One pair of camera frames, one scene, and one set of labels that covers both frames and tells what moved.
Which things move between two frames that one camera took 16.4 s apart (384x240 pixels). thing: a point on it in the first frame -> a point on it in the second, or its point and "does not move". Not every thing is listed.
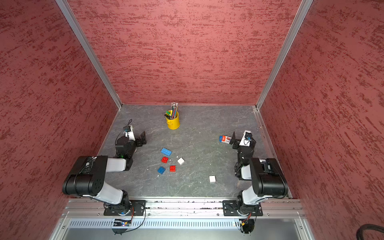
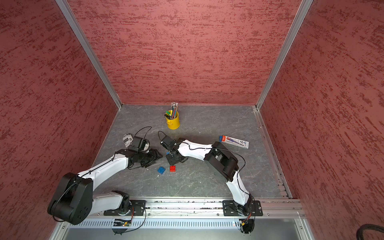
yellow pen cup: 173,124 does not move
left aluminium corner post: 86,42 does not move
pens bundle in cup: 171,114 does not move
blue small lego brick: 161,170 does not move
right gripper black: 236,143 -> 171,161
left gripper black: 138,140 -> 154,153
